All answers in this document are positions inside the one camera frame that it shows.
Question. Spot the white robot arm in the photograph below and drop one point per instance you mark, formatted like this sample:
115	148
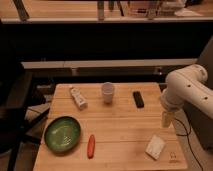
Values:
186	84

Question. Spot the green bowl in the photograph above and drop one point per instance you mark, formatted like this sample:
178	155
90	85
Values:
62	134

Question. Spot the black rectangular block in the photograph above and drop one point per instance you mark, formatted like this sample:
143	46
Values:
138	99

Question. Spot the white sponge block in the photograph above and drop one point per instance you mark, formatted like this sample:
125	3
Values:
155	147

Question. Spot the orange carrot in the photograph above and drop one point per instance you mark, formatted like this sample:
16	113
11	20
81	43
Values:
91	146

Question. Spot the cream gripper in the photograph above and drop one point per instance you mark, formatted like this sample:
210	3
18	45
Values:
167	118

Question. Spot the dark chair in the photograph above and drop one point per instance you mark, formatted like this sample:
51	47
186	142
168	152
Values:
17	93

